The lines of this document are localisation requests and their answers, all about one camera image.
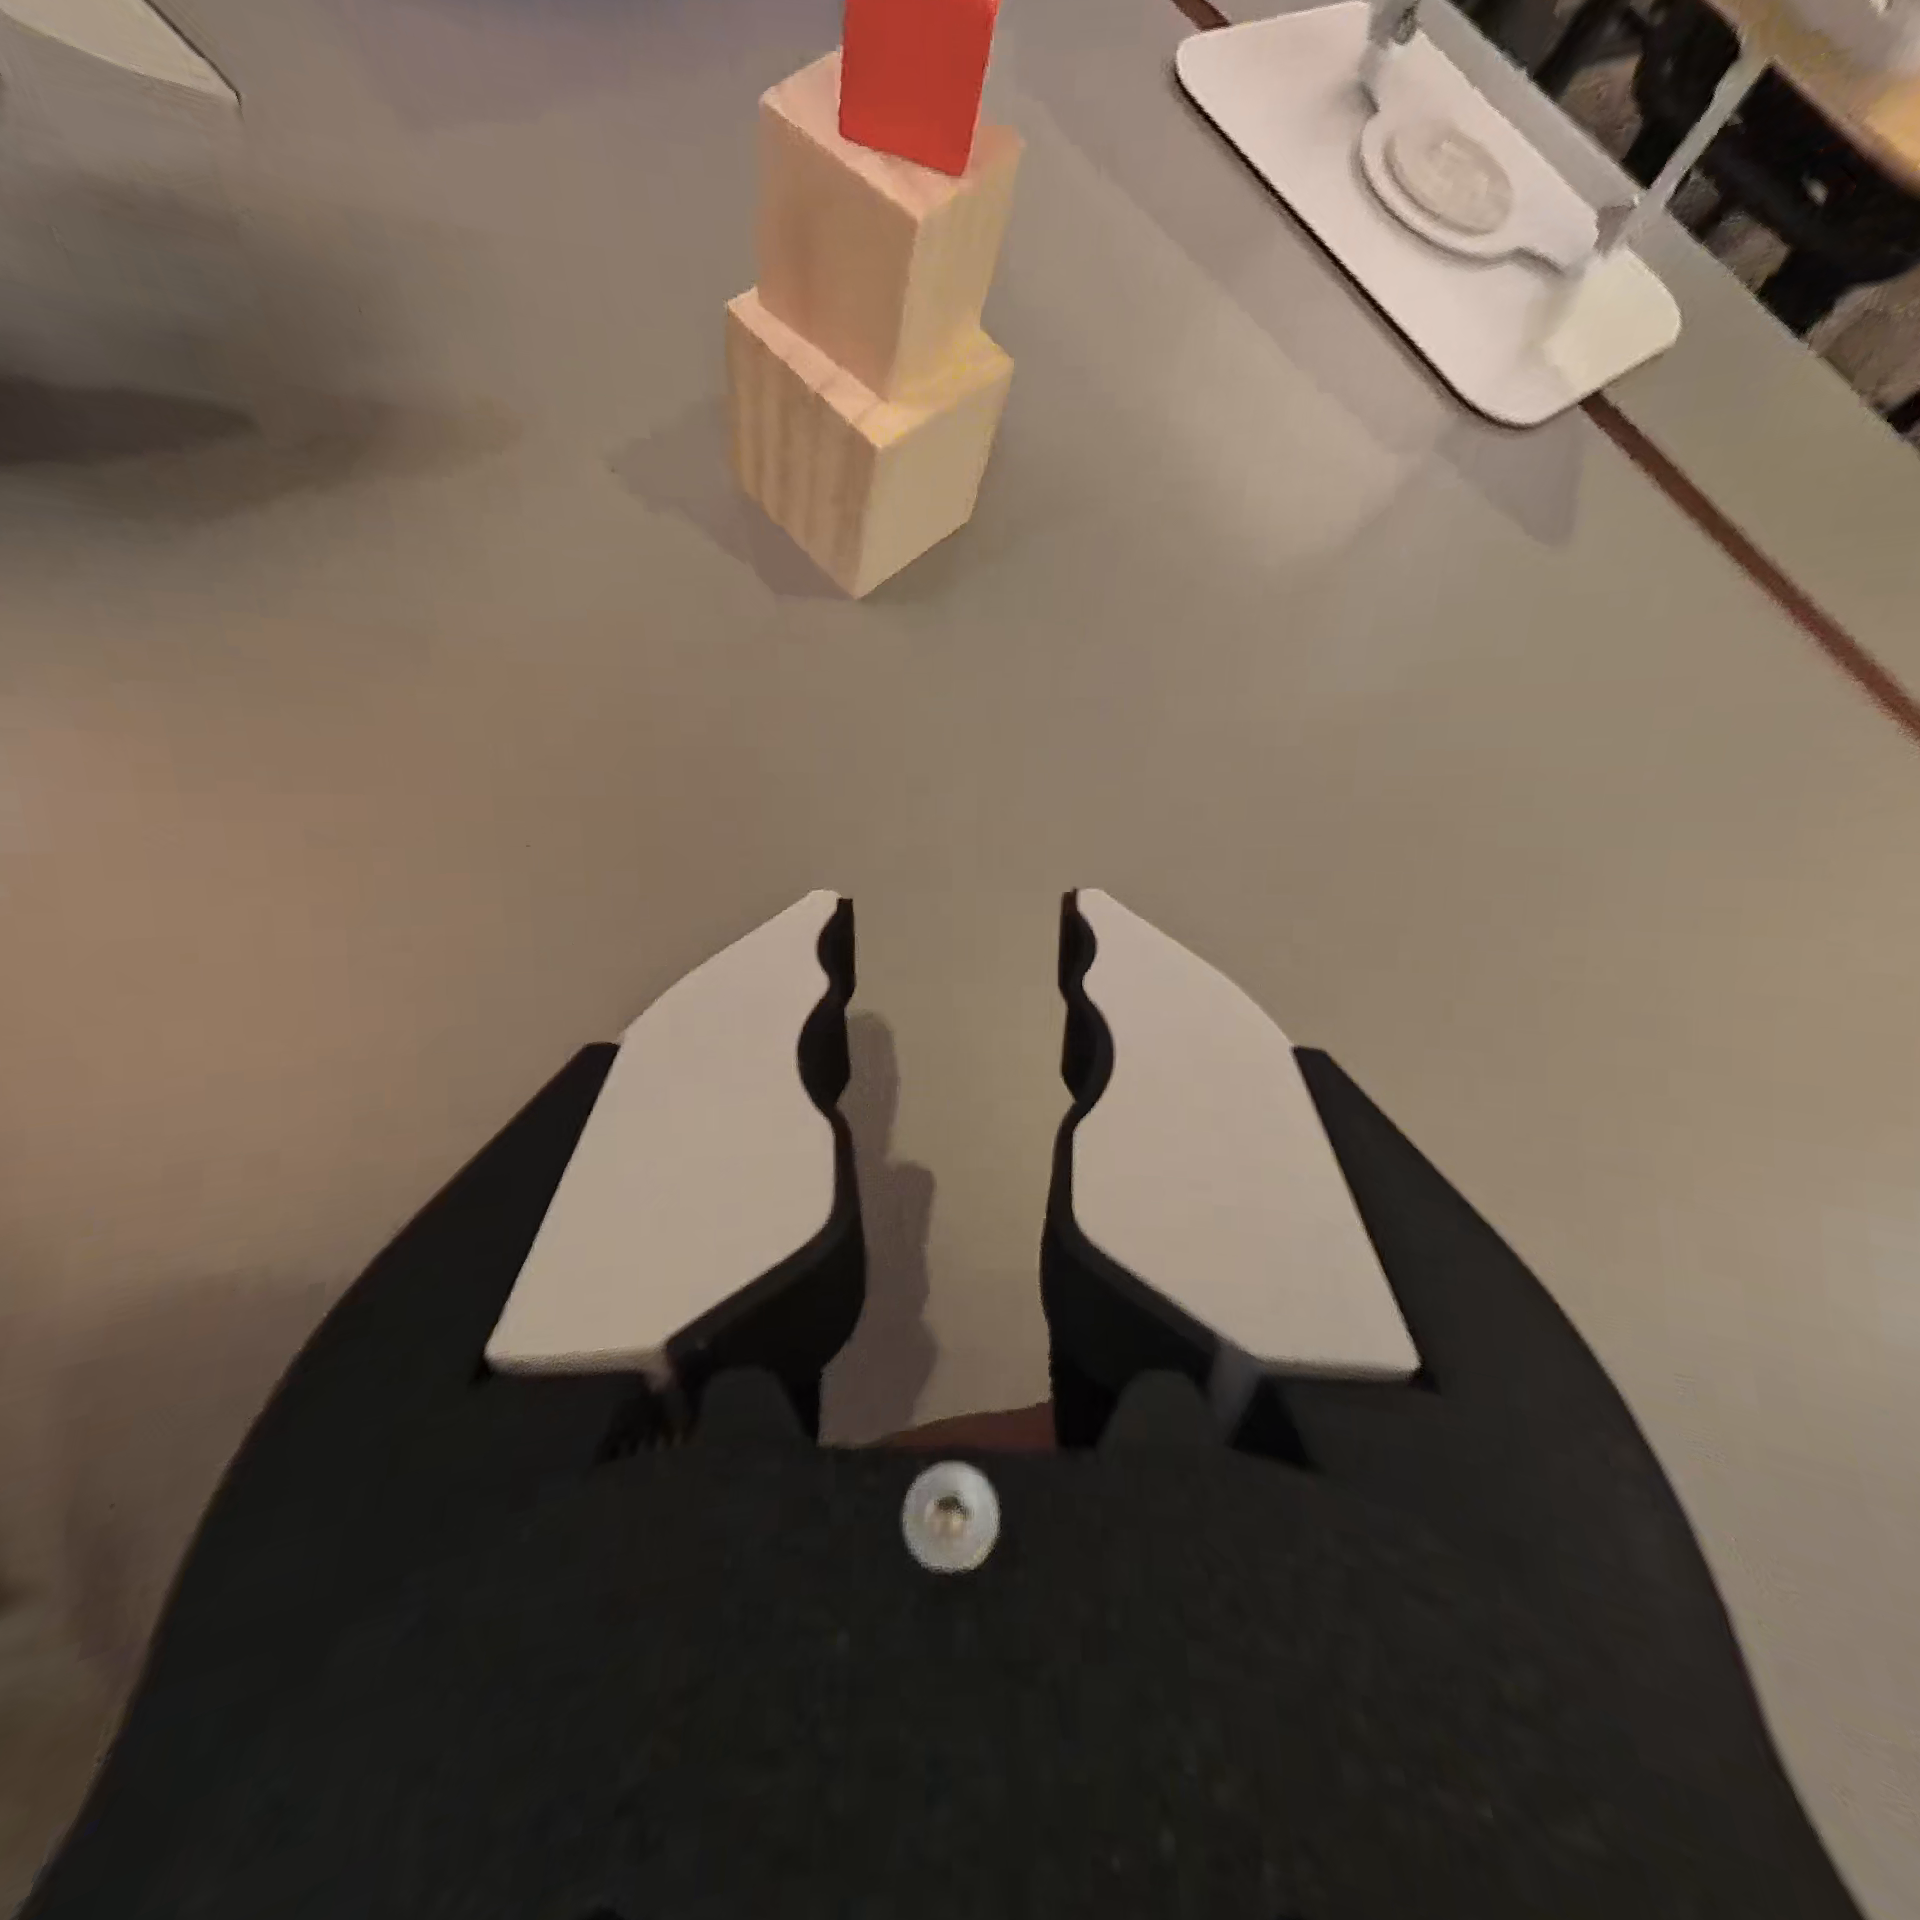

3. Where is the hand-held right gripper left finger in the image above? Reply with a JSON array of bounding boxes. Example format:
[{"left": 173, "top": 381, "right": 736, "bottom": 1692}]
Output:
[{"left": 479, "top": 892, "right": 863, "bottom": 1398}]

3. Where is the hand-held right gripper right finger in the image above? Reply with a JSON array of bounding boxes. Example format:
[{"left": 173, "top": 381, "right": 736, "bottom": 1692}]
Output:
[{"left": 1037, "top": 892, "right": 1422, "bottom": 1398}]

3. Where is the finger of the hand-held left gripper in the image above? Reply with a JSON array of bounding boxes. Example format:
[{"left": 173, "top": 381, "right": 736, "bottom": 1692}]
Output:
[{"left": 0, "top": 0, "right": 238, "bottom": 116}]

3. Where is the large wooden cube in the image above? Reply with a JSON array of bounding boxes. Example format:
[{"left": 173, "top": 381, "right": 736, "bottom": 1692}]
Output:
[{"left": 720, "top": 287, "right": 1014, "bottom": 600}]

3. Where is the medium wooden cube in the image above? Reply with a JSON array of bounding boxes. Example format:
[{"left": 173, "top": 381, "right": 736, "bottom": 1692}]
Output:
[{"left": 749, "top": 50, "right": 1022, "bottom": 391}]

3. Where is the red wooden cube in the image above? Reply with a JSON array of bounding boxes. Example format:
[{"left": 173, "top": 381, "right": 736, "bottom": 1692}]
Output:
[{"left": 833, "top": 0, "right": 1004, "bottom": 174}]

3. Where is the white folding stand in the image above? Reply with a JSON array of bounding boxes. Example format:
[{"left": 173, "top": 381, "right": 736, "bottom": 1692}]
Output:
[{"left": 1172, "top": 0, "right": 1683, "bottom": 431}]

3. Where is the black office chair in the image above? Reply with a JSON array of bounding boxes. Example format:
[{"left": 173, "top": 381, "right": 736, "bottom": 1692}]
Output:
[{"left": 1533, "top": 0, "right": 1920, "bottom": 348}]

